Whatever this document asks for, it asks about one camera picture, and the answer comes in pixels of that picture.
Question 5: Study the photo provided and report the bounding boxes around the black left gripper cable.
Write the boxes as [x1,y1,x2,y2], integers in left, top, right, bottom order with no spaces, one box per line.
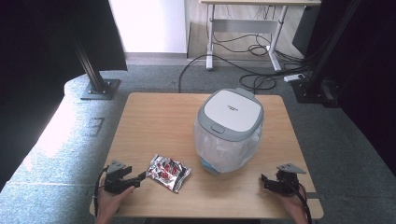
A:
[92,165,110,218]

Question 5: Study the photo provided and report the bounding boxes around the grey floor outlet cover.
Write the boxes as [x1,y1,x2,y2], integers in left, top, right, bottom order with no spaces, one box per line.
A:
[88,117,106,138]

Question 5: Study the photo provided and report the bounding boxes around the dark curtain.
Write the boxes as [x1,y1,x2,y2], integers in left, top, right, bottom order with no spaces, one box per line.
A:
[0,0,129,190]
[320,0,396,176]

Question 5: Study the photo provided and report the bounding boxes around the grey white lidded trash can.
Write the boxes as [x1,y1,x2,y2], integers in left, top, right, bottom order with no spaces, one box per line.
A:
[193,87,265,175]

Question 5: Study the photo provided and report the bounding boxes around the white framed desk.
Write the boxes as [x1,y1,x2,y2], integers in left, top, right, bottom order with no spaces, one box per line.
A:
[199,0,322,73]

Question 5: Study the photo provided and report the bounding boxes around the coiled black floor cable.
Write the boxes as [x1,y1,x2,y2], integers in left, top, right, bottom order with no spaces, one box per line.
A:
[238,73,277,93]

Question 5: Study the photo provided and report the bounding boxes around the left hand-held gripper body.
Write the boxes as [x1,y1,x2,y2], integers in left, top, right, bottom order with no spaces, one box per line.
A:
[103,160,135,196]

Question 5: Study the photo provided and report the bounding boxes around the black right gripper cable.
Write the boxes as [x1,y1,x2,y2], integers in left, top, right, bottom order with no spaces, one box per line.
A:
[288,178,314,224]

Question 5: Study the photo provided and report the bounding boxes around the black flat panel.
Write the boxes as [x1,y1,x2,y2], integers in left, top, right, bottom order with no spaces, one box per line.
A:
[291,5,322,58]

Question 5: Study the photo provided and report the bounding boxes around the white power strip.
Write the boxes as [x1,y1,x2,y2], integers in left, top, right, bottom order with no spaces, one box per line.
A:
[283,73,306,84]

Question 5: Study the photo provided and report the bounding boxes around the black metal stand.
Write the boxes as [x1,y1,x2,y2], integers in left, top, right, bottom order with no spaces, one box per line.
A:
[291,0,363,108]
[72,36,121,101]

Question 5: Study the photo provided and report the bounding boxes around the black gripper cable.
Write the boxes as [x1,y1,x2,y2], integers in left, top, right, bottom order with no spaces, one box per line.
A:
[92,165,110,218]
[288,178,314,224]

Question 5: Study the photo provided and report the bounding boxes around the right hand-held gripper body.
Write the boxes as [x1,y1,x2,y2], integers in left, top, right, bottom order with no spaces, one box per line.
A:
[275,162,307,198]

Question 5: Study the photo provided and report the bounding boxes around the black cable bundle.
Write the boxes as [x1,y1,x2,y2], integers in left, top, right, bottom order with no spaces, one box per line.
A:
[213,31,307,71]

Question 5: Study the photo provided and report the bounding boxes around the silver red snack packet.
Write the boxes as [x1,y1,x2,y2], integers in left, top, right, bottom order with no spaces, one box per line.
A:
[145,153,192,194]

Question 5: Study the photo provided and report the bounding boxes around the long black floor cable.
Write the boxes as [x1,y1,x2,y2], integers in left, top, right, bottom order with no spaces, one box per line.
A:
[177,53,300,93]

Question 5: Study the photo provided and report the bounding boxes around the person's right hand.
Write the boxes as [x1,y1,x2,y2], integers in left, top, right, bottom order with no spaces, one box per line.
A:
[275,183,310,224]

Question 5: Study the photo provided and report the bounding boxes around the clear plastic trash bag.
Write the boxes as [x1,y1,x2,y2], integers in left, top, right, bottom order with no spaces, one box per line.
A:
[193,117,264,175]

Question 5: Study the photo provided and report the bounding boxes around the person's left hand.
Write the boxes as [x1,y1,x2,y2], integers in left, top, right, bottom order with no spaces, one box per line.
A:
[94,177,136,224]

